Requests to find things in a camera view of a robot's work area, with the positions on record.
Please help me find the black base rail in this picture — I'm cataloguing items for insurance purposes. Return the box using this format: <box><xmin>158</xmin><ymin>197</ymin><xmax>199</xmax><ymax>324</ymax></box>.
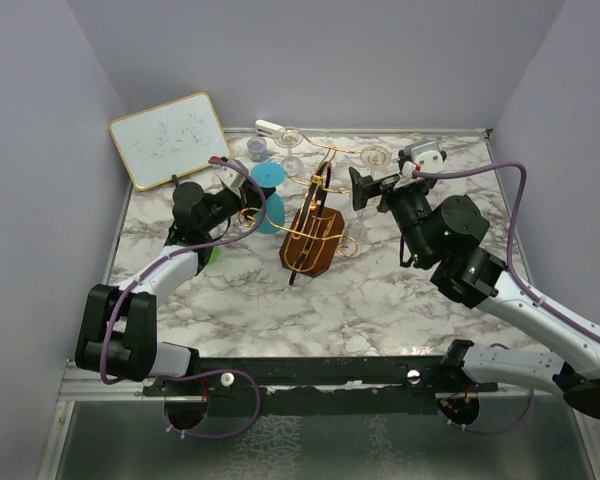
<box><xmin>143</xmin><ymin>355</ymin><xmax>497</xmax><ymax>417</ymax></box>

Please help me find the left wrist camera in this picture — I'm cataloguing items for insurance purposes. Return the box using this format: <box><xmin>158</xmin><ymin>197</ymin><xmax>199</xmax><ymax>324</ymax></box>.
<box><xmin>210</xmin><ymin>156</ymin><xmax>248</xmax><ymax>197</ymax></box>

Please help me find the white eraser block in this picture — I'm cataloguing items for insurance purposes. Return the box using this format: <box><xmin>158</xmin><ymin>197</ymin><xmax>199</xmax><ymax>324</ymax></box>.
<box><xmin>254</xmin><ymin>119</ymin><xmax>286</xmax><ymax>138</ymax></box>

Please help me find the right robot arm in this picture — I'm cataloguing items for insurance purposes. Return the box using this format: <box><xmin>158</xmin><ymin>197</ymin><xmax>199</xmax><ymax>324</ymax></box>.
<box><xmin>349</xmin><ymin>168</ymin><xmax>600</xmax><ymax>420</ymax></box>

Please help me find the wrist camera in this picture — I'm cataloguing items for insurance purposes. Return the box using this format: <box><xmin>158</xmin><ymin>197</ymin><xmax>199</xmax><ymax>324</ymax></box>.
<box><xmin>398</xmin><ymin>140</ymin><xmax>447</xmax><ymax>180</ymax></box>
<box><xmin>210</xmin><ymin>156</ymin><xmax>248</xmax><ymax>197</ymax></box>

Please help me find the green plastic goblet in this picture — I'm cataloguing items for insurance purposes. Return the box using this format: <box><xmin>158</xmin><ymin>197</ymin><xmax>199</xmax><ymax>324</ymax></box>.
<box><xmin>208</xmin><ymin>247</ymin><xmax>220</xmax><ymax>265</ymax></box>

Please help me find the small blue cup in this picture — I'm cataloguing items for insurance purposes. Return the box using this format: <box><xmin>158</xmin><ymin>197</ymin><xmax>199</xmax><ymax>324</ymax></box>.
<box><xmin>247</xmin><ymin>136</ymin><xmax>269</xmax><ymax>163</ymax></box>

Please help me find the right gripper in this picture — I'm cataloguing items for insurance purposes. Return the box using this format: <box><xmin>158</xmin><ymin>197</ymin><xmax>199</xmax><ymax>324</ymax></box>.
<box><xmin>349</xmin><ymin>166</ymin><xmax>432</xmax><ymax>266</ymax></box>

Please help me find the gold wire wine glass rack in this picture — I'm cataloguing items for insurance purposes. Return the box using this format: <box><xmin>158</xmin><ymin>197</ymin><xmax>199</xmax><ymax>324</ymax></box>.
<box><xmin>238</xmin><ymin>128</ymin><xmax>389</xmax><ymax>287</ymax></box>

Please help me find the clear wine glass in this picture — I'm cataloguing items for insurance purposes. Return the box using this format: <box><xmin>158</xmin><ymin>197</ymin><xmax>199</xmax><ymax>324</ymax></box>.
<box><xmin>360</xmin><ymin>146</ymin><xmax>392</xmax><ymax>175</ymax></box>
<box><xmin>274</xmin><ymin>127</ymin><xmax>306</xmax><ymax>181</ymax></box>
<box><xmin>346</xmin><ymin>210</ymin><xmax>366</xmax><ymax>253</ymax></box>

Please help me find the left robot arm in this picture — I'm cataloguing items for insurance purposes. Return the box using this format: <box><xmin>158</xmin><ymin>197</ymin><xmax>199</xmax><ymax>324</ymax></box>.
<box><xmin>75</xmin><ymin>181</ymin><xmax>276</xmax><ymax>395</ymax></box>

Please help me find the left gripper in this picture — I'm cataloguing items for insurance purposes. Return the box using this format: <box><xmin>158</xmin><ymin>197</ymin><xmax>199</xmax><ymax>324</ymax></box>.
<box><xmin>201</xmin><ymin>177</ymin><xmax>276</xmax><ymax>233</ymax></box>

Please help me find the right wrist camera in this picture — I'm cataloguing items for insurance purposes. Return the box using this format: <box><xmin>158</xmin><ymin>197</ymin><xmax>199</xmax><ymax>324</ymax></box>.
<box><xmin>398</xmin><ymin>140</ymin><xmax>447</xmax><ymax>180</ymax></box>

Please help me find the small whiteboard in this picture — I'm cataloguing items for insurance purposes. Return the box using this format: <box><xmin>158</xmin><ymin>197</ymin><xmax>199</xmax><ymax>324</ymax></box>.
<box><xmin>108</xmin><ymin>92</ymin><xmax>231</xmax><ymax>191</ymax></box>

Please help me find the blue plastic goblet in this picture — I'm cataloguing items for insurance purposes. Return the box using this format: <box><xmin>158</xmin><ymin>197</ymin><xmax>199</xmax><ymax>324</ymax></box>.
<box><xmin>251</xmin><ymin>162</ymin><xmax>285</xmax><ymax>234</ymax></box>

